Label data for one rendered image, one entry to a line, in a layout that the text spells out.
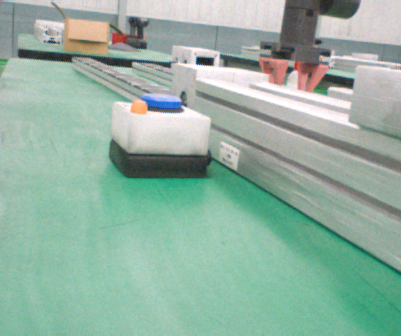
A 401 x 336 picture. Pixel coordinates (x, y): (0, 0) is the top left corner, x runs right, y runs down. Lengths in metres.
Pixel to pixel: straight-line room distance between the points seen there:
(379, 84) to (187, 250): 0.16
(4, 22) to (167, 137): 11.13
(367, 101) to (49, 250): 0.23
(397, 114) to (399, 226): 0.07
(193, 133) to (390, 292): 0.26
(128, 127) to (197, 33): 11.58
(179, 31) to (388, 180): 11.64
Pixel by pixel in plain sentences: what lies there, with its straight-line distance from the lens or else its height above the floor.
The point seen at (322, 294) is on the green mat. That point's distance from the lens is 0.34.
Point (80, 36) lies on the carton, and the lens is 2.81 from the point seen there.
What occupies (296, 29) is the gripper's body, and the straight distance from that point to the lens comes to 0.94.
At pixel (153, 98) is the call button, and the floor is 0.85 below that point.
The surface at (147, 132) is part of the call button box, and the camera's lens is 0.53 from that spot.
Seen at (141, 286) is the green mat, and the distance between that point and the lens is 0.32.
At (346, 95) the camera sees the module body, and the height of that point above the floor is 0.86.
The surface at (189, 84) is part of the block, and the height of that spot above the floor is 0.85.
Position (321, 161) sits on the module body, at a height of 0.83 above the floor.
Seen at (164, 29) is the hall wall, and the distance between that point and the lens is 11.92.
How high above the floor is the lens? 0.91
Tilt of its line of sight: 13 degrees down
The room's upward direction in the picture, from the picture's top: 6 degrees clockwise
